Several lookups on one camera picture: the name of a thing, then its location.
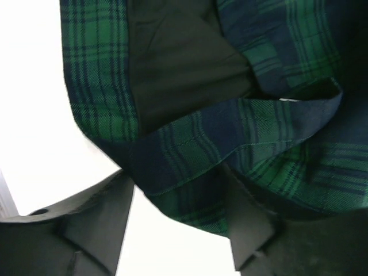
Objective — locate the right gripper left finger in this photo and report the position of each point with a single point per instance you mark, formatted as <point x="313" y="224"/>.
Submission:
<point x="81" y="235"/>

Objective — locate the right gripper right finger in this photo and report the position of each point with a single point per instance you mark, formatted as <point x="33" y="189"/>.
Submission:
<point x="269" y="237"/>

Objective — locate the dark green plaid skirt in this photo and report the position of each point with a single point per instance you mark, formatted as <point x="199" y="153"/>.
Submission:
<point x="275" y="90"/>

